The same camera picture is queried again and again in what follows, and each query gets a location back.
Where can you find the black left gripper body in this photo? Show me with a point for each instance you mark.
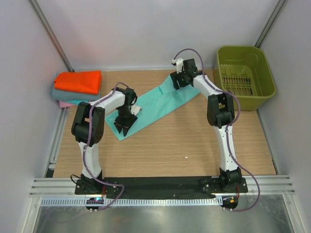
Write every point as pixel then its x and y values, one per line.
pixel 125 121

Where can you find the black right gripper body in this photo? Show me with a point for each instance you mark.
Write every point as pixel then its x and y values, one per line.
pixel 179 79

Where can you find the teal t shirt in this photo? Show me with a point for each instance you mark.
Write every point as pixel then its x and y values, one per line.
pixel 155 104

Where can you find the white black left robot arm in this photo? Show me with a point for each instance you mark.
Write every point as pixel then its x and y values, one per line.
pixel 88 130

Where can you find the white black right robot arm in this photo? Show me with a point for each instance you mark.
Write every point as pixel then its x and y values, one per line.
pixel 220 115

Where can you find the orange folded t shirt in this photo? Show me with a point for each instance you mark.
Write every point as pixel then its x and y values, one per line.
pixel 86 82

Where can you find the green plastic basket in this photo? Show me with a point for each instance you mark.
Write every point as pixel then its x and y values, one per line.
pixel 244 71

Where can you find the pink folded t shirt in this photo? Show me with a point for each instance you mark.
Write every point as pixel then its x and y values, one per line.
pixel 62 105

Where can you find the grey folded t shirt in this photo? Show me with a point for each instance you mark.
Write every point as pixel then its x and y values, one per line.
pixel 67 95

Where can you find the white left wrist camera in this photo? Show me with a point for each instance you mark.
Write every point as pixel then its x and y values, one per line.
pixel 135 109

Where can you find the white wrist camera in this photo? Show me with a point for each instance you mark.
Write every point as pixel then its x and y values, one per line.
pixel 179 63
pixel 135 109

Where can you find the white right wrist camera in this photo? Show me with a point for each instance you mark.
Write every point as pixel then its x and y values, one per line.
pixel 179 63

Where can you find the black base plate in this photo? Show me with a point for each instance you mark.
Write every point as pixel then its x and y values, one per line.
pixel 157 188

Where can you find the white slotted cable duct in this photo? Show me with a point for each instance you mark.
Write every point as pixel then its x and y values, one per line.
pixel 98 202

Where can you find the aluminium frame rail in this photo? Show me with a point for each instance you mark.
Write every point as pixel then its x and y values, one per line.
pixel 266 184

